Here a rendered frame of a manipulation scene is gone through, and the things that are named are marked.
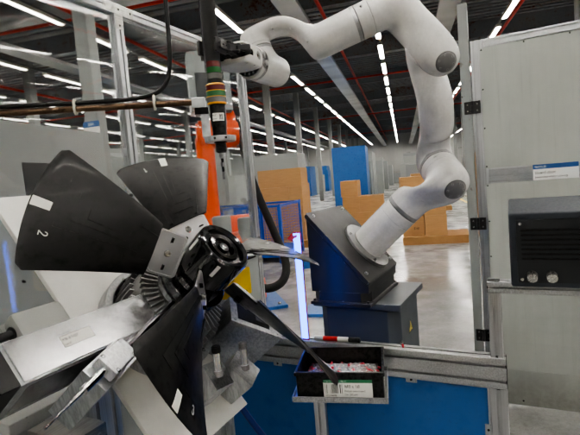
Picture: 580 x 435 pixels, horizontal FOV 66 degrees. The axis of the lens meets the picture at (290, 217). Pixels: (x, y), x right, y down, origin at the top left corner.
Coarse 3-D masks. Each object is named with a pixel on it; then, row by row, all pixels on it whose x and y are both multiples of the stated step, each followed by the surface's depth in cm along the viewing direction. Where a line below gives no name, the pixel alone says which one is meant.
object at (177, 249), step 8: (168, 232) 89; (160, 240) 88; (168, 240) 89; (176, 240) 90; (184, 240) 91; (160, 248) 88; (168, 248) 89; (176, 248) 90; (184, 248) 91; (152, 256) 87; (160, 256) 88; (176, 256) 90; (152, 264) 88; (160, 264) 89; (168, 264) 90; (176, 264) 91; (152, 272) 88; (160, 272) 89; (168, 272) 90
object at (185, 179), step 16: (176, 160) 115; (192, 160) 116; (128, 176) 108; (144, 176) 109; (160, 176) 109; (176, 176) 110; (192, 176) 110; (144, 192) 106; (160, 192) 106; (176, 192) 105; (192, 192) 106; (160, 208) 103; (176, 208) 103; (192, 208) 102; (176, 224) 100
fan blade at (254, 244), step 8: (248, 240) 126; (256, 240) 126; (264, 240) 128; (248, 248) 115; (256, 248) 113; (264, 248) 114; (272, 248) 116; (280, 248) 121; (288, 256) 111; (296, 256) 114; (304, 256) 119
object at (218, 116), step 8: (216, 104) 99; (224, 104) 100; (216, 112) 99; (224, 112) 100; (216, 120) 99; (224, 120) 100; (216, 128) 100; (224, 128) 100; (216, 144) 100; (224, 144) 101; (224, 152) 101
